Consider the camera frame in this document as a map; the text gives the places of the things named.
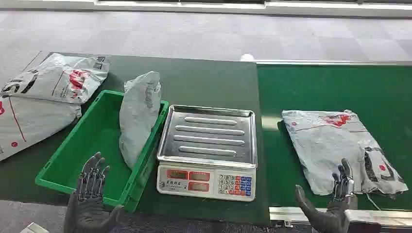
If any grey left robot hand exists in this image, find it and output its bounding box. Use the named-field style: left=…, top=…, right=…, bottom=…
left=64, top=152, right=125, bottom=233

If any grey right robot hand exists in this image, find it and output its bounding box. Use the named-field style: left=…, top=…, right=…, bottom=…
left=295, top=158, right=358, bottom=233

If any green plastic crate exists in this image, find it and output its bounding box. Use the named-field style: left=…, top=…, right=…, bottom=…
left=34, top=89, right=169, bottom=213

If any grey parcel bag black print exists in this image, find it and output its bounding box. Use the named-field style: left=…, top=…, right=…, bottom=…
left=281, top=109, right=409, bottom=197

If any large grey parcel bag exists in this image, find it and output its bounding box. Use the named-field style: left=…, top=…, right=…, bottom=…
left=0, top=96, right=83, bottom=162

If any plain grey parcel bag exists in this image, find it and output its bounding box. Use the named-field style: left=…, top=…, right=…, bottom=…
left=119, top=71, right=162, bottom=170

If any green conveyor belt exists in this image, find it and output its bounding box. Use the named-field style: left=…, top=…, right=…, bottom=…
left=257, top=64, right=412, bottom=212

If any grey parcel bag red logo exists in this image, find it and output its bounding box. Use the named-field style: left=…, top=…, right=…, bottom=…
left=0, top=52, right=110, bottom=105

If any white electronic weighing scale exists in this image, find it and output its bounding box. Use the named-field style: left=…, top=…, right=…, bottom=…
left=156, top=104, right=258, bottom=202

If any silver conveyor frame rail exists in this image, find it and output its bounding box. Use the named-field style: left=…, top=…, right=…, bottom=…
left=269, top=206, right=412, bottom=230

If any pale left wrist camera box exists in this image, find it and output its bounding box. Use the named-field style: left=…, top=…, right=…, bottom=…
left=19, top=222, right=50, bottom=233

